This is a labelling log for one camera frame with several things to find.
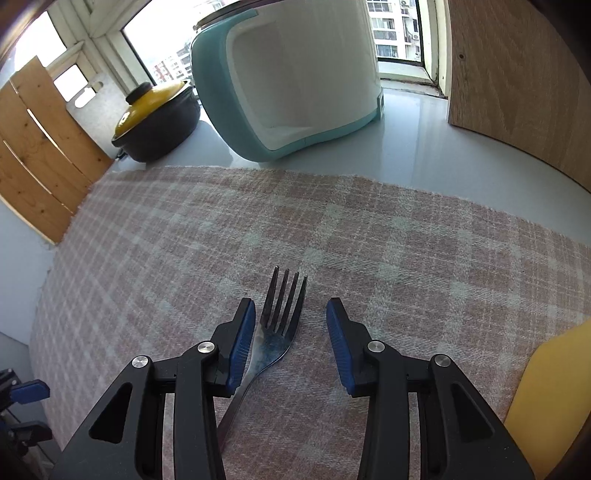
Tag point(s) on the pink plaid cloth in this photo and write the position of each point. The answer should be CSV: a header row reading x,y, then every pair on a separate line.
x,y
154,260

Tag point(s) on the metal fork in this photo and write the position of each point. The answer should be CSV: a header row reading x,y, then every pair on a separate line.
x,y
273,337

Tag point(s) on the yellow plastic cup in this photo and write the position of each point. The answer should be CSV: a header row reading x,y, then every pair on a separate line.
x,y
549,417

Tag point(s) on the white teal electric cooker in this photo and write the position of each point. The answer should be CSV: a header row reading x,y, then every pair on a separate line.
x,y
275,77

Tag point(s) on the wooden board panel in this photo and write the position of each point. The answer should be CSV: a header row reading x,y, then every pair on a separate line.
x,y
515,80

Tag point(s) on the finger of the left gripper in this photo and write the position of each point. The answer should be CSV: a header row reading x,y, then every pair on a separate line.
x,y
30,433
28,392

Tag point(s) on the black pot yellow lid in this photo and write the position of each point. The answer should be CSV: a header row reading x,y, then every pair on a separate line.
x,y
157,120

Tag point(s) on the white cutting board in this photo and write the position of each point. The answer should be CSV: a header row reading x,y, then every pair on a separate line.
x,y
97,108

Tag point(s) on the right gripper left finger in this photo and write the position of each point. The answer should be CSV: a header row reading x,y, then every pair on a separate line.
x,y
212,368

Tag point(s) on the wooden slat crate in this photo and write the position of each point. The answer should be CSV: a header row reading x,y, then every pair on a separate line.
x,y
48,162

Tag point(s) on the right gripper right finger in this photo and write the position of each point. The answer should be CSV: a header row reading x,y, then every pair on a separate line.
x,y
373,369

